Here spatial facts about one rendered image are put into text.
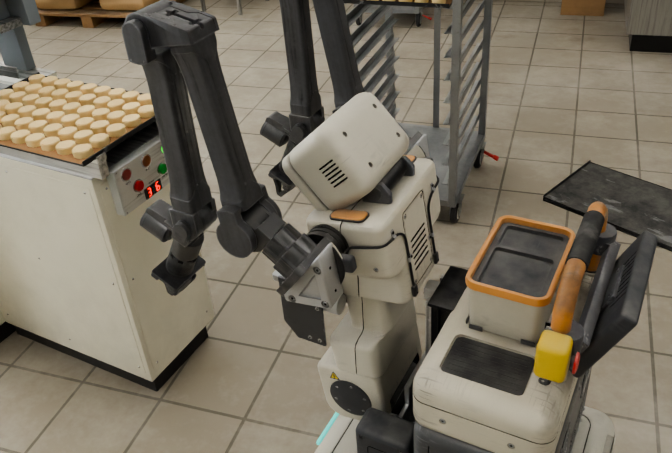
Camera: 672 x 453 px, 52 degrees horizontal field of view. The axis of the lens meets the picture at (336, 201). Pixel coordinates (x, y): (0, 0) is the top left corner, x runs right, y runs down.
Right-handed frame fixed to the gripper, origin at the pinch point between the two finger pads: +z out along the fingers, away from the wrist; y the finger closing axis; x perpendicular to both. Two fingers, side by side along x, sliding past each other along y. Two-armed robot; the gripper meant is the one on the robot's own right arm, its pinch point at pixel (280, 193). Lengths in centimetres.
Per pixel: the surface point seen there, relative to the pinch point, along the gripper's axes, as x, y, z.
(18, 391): -47, 40, 108
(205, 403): 8, 17, 81
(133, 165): -38.3, 10.2, 12.5
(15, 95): -88, 3, 26
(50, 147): -55, 23, 11
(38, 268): -57, 23, 65
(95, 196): -39.8, 22.3, 17.2
